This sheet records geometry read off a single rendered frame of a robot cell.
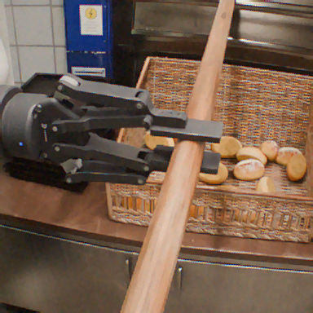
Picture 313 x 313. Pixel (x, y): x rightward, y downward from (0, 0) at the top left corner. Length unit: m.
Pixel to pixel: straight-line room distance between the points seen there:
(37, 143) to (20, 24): 1.19
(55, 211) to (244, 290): 0.57
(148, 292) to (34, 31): 1.42
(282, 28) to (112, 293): 0.96
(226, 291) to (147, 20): 0.85
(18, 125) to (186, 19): 1.04
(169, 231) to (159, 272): 0.05
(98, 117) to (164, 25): 1.03
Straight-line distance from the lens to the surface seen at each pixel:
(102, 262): 1.37
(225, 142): 1.51
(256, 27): 1.49
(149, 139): 1.53
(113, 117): 0.50
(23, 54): 1.75
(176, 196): 0.42
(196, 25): 1.50
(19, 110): 0.53
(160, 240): 0.38
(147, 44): 1.57
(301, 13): 1.09
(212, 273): 1.31
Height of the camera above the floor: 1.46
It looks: 35 degrees down
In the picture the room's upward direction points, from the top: straight up
